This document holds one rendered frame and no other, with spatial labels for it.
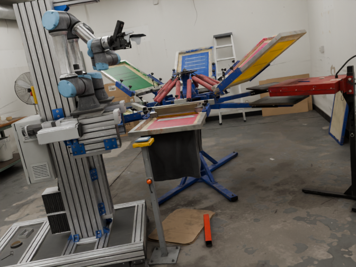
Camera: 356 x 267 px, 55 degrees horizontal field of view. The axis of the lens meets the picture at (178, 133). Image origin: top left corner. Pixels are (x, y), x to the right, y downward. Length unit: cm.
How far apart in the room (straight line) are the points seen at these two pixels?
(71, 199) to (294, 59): 556
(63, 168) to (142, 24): 518
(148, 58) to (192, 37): 102
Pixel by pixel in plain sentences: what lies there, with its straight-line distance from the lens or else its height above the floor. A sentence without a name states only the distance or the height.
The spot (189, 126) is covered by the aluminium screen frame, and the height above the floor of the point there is 98.
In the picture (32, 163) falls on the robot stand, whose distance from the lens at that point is 273.
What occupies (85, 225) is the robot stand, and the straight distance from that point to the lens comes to 290.
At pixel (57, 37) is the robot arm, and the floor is 174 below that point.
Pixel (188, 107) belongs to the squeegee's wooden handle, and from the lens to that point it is 315.
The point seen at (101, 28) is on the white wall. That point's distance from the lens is 777.
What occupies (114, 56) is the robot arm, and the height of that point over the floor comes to 157.
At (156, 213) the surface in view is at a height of 38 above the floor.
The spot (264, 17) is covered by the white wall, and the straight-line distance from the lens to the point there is 724.
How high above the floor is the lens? 153
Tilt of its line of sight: 13 degrees down
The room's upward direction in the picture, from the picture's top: 9 degrees counter-clockwise
